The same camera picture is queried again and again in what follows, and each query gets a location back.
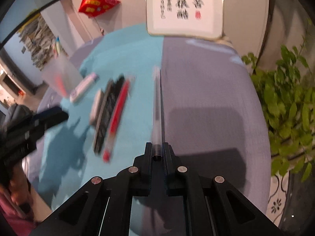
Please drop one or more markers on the pink clothing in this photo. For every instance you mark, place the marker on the pink clothing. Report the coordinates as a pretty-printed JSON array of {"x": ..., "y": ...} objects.
[{"x": 9, "y": 220}]

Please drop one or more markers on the frosted plastic cup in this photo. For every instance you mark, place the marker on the frosted plastic cup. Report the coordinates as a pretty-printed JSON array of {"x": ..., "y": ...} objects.
[{"x": 67, "y": 70}]

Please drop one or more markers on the blue grey printed tablecloth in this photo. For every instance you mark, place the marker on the blue grey printed tablecloth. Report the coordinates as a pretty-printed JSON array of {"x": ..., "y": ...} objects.
[{"x": 209, "y": 91}]

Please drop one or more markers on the clear pen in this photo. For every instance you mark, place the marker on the clear pen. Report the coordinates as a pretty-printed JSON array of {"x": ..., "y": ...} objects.
[{"x": 157, "y": 108}]

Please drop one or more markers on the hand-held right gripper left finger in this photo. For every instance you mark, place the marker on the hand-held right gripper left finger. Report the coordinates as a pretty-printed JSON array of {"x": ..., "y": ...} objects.
[{"x": 147, "y": 157}]

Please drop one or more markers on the white eraser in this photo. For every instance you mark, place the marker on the white eraser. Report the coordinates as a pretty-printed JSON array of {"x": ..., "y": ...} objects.
[{"x": 96, "y": 107}]

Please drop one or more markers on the orange pen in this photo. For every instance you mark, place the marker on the orange pen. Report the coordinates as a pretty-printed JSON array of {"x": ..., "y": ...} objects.
[{"x": 60, "y": 84}]

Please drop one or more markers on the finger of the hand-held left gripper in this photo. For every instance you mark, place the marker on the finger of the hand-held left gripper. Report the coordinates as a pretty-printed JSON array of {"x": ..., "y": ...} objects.
[{"x": 54, "y": 118}]

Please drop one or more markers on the patterned ceramic plant pot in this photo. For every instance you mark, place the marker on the patterned ceramic plant pot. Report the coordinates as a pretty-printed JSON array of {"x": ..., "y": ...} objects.
[{"x": 278, "y": 202}]

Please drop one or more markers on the red pen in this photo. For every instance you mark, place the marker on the red pen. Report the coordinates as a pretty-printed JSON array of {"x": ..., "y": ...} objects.
[{"x": 118, "y": 118}]

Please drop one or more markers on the grey sofa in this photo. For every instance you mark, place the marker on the grey sofa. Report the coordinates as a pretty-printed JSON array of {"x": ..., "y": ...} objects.
[{"x": 17, "y": 113}]

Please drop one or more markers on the red pyramid hanging ornament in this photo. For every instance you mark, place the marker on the red pyramid hanging ornament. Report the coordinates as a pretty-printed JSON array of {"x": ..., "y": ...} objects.
[{"x": 98, "y": 2}]

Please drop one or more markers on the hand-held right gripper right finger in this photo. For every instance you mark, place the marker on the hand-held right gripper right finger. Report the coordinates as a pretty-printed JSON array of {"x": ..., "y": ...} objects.
[{"x": 169, "y": 159}]

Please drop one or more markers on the green potted plant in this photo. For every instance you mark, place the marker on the green potted plant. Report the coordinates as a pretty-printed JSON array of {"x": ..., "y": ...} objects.
[{"x": 283, "y": 98}]

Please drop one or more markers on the person's left hand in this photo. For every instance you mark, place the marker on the person's left hand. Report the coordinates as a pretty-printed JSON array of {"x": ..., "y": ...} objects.
[{"x": 17, "y": 189}]

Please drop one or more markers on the white purple utility knife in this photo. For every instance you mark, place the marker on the white purple utility knife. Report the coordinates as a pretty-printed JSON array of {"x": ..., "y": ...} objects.
[{"x": 83, "y": 87}]

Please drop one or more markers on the tall stack of papers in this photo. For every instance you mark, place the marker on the tall stack of papers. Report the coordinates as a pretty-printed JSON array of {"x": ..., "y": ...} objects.
[{"x": 39, "y": 39}]

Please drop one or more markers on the framed calligraphy sign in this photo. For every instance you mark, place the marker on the framed calligraphy sign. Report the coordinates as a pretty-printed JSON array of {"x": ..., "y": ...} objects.
[{"x": 157, "y": 24}]

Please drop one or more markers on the blue pen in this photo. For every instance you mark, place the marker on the blue pen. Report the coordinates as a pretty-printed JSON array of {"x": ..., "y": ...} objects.
[{"x": 58, "y": 45}]

